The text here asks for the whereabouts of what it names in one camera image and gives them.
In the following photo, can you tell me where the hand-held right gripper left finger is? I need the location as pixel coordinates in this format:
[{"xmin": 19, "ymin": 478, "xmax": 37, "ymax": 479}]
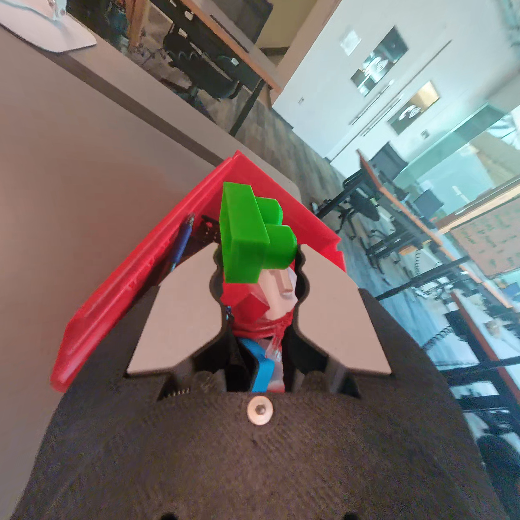
[{"xmin": 127, "ymin": 244, "xmax": 228, "ymax": 376}]

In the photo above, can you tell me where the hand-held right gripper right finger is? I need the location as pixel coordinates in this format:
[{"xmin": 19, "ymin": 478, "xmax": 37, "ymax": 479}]
[{"xmin": 292, "ymin": 245, "xmax": 393, "ymax": 395}]

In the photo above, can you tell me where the red plastic bin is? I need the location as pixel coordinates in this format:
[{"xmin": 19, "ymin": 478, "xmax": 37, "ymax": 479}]
[{"xmin": 50, "ymin": 149, "xmax": 347, "ymax": 394}]

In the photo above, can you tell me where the red rectangular wooden block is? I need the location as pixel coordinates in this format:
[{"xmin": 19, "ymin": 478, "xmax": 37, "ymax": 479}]
[{"xmin": 233, "ymin": 289, "xmax": 272, "ymax": 326}]

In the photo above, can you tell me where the large green building block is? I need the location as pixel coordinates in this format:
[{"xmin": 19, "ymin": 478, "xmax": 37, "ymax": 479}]
[{"xmin": 219, "ymin": 181, "xmax": 299, "ymax": 284}]

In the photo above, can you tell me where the white power adapter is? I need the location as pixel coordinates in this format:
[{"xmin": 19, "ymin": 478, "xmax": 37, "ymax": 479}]
[{"xmin": 260, "ymin": 268, "xmax": 300, "ymax": 318}]

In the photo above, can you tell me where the blue pen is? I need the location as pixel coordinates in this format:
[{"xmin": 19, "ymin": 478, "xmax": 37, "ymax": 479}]
[{"xmin": 168, "ymin": 213, "xmax": 196, "ymax": 274}]

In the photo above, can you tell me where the black blue-edged device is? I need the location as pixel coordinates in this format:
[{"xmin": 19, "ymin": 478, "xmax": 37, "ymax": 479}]
[{"xmin": 237, "ymin": 336, "xmax": 285, "ymax": 393}]

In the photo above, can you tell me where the brown-edged office desk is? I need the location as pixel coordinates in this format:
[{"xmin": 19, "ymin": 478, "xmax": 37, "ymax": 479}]
[{"xmin": 355, "ymin": 149, "xmax": 513, "ymax": 309}]

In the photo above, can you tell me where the grey-topped office desk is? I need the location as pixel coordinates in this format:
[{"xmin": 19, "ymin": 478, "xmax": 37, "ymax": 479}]
[{"xmin": 449, "ymin": 290, "xmax": 520, "ymax": 411}]

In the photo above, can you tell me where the wood-edged grey desk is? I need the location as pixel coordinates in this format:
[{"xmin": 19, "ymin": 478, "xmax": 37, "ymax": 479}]
[{"xmin": 179, "ymin": 0, "xmax": 284, "ymax": 137}]

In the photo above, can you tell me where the white paper notice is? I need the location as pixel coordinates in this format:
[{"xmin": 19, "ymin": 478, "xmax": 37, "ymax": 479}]
[{"xmin": 340, "ymin": 30, "xmax": 362, "ymax": 56}]

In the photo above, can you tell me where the wall logo window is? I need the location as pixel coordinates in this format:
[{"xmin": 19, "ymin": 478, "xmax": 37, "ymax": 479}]
[
  {"xmin": 387, "ymin": 80, "xmax": 441, "ymax": 135},
  {"xmin": 350, "ymin": 25, "xmax": 410, "ymax": 97}
]

